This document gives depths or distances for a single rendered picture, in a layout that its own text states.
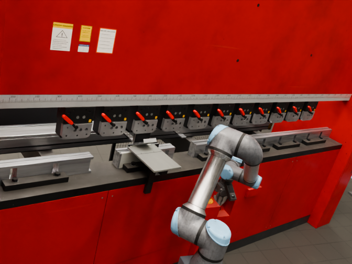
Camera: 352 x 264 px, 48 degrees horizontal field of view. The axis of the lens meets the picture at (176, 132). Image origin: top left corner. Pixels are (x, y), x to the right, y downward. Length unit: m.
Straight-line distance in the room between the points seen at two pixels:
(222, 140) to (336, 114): 2.23
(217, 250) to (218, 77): 1.06
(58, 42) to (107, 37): 0.23
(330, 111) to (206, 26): 2.02
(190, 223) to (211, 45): 1.00
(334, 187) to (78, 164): 2.58
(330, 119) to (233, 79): 1.63
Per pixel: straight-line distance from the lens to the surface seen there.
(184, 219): 1.73
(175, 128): 2.28
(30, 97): 1.78
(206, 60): 2.23
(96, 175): 2.10
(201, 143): 2.54
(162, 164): 2.08
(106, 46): 1.84
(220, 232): 1.70
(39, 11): 1.68
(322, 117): 3.92
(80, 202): 2.04
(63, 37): 1.74
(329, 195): 3.98
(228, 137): 1.75
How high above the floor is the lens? 1.95
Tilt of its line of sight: 22 degrees down
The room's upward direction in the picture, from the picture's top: 15 degrees clockwise
